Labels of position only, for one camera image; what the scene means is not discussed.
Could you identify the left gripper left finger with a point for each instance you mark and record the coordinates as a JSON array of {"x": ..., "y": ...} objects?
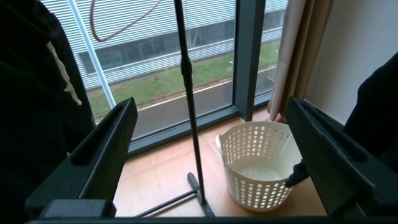
[{"x": 101, "y": 180}]

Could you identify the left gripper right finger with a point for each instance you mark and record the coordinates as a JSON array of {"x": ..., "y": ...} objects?
[{"x": 334, "y": 174}]

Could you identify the black garment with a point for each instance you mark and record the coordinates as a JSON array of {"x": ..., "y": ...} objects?
[{"x": 379, "y": 118}]

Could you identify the pink clothes hanger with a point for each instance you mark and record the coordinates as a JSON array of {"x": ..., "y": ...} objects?
[{"x": 118, "y": 31}]

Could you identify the white laundry basket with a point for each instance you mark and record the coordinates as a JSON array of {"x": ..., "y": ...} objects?
[{"x": 258, "y": 174}]

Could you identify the black clothes rack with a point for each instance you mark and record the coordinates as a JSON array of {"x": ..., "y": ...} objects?
[{"x": 186, "y": 68}]

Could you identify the beige curtain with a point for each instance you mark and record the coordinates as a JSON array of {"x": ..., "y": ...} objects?
[{"x": 298, "y": 56}]

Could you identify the window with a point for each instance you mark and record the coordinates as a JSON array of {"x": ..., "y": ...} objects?
[{"x": 149, "y": 62}]

